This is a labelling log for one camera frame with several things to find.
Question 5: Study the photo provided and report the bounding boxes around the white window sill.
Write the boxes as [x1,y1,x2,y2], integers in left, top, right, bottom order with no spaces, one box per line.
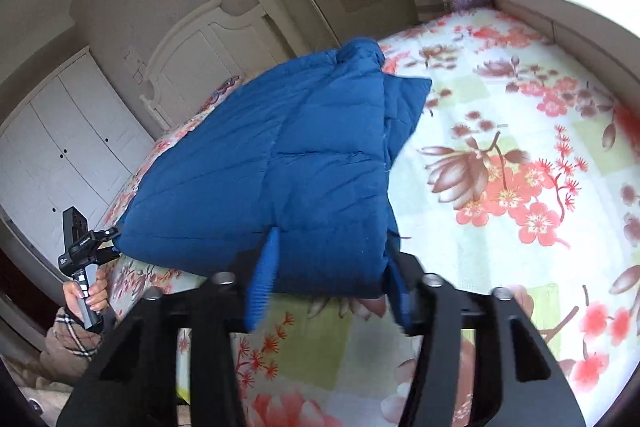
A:
[487,0,640,118]

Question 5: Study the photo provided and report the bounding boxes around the white wardrobe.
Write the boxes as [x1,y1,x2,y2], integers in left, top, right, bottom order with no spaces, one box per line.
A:
[0,47,156,293]

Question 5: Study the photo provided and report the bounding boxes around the blue puffer jacket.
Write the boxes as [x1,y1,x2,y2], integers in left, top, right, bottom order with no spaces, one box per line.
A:
[114,38,433,300]

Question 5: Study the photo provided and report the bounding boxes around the person's left hand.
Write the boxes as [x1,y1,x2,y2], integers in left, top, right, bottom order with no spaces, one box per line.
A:
[62,269,109,323]

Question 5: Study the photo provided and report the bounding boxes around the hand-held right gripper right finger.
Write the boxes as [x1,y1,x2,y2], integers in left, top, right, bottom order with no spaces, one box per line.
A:
[385,249,586,427]

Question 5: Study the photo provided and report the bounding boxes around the brown fleece garment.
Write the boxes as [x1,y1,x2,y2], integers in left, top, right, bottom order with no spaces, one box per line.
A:
[5,347,81,408]

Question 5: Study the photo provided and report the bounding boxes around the white bed headboard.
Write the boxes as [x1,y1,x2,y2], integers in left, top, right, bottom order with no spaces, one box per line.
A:
[140,0,341,130]

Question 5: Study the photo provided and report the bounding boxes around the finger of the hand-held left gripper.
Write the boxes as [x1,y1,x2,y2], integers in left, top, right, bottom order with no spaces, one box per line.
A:
[92,227,123,265]

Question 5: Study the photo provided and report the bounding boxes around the floral quilt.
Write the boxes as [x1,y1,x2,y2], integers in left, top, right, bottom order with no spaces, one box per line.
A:
[97,9,640,427]

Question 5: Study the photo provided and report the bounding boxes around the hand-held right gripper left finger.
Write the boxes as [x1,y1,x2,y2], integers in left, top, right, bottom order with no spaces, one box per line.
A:
[57,227,281,427]

